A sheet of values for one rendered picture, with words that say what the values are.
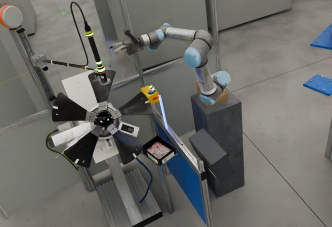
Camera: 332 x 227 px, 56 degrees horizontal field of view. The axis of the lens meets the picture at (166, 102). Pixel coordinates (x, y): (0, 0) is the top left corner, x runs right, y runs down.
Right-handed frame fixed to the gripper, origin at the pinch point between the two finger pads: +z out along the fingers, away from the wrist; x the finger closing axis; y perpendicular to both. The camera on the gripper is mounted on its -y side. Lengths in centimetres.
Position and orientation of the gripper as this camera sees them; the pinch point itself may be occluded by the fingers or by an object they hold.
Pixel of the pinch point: (112, 48)
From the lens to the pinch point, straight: 207.3
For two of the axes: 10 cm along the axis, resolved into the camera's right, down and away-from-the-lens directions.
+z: -8.9, 3.7, -2.5
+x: -4.2, -4.7, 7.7
